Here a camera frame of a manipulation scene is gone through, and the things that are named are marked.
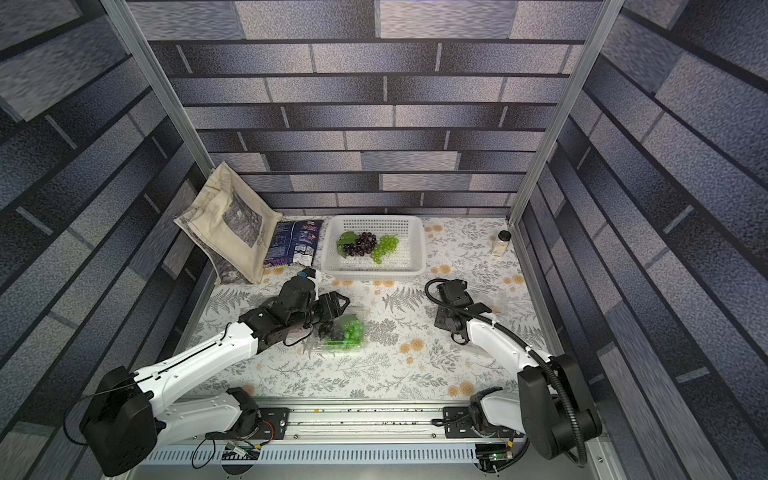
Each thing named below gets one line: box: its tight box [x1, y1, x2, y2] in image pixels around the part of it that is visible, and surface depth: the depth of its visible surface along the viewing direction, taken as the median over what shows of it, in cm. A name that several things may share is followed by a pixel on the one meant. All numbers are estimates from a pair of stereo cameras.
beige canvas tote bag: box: [174, 161, 283, 284], surface depth 97 cm
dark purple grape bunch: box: [336, 231, 378, 259], surface depth 109 cm
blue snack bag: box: [264, 220, 323, 267], surface depth 109 cm
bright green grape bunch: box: [326, 319, 363, 349], surface depth 85 cm
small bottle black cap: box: [492, 230, 512, 257], surface depth 106 cm
